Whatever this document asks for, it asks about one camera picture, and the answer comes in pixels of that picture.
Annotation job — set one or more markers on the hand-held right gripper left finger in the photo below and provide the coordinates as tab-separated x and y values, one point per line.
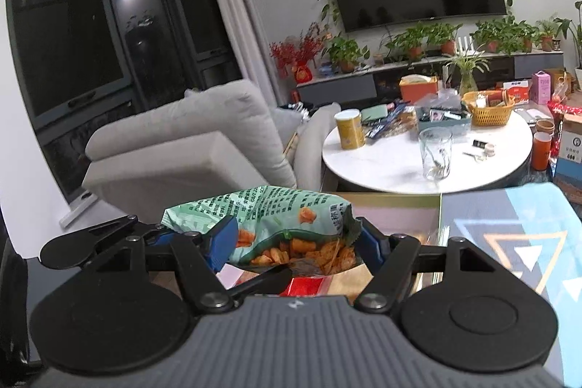
223	245

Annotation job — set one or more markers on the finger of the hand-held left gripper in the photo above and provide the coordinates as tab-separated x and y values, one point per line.
259	281
161	238

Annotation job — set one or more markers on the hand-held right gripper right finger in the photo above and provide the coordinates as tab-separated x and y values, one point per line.
370	245

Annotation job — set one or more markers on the red transparent plastic bag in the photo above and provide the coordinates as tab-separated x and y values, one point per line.
302	287

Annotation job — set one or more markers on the green cardboard box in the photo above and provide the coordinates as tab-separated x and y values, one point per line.
400	210

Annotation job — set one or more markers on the green snack bag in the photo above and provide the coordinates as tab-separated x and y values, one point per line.
273	215

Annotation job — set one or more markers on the round white table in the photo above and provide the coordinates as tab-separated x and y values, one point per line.
386	170

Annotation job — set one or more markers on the grey sofa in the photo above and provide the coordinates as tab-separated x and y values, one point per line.
182	133

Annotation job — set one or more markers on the clear glass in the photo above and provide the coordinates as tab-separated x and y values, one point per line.
435	156

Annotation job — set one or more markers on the yellow can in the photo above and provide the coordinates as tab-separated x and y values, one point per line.
350	131

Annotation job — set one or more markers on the dark blue packet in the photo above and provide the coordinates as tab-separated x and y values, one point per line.
391	122

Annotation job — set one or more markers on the blue grey printed tablecloth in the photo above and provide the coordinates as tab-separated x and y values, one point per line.
500	233

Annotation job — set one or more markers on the green pouch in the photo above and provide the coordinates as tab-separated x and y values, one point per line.
375	114

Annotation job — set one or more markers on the grey organiser tray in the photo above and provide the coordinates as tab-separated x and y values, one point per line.
443	124

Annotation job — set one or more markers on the small black tube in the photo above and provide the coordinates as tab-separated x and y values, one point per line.
479	144

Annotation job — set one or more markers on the white tape roll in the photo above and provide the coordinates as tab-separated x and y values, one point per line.
489	148

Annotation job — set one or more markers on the grey television cabinet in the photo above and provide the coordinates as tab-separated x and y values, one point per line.
341	88

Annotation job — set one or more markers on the orange tissue box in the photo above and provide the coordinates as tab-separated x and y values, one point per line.
418	90

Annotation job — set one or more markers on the yellow woven basket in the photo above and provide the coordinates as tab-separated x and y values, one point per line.
491	113

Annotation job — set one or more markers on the potted green plant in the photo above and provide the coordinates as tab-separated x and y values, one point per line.
547	35
411	42
445	38
500	35
345	51

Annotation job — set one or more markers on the spider plant in glass vase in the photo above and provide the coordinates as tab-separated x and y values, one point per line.
467	72

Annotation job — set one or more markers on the red flower arrangement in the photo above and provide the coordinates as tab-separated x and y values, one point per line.
295	49

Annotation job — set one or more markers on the white red box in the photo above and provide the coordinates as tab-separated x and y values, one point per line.
516	92

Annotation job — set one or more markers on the dark window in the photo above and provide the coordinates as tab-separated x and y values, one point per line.
68	29

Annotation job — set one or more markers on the white blue cardboard carton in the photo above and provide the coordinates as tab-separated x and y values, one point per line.
570	142

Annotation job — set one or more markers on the pink box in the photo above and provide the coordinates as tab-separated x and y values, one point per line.
541	88

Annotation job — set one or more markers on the light curtain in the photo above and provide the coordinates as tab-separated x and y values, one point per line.
236	6

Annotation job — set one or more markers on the tall leafy plant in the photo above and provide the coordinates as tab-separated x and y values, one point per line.
575	33

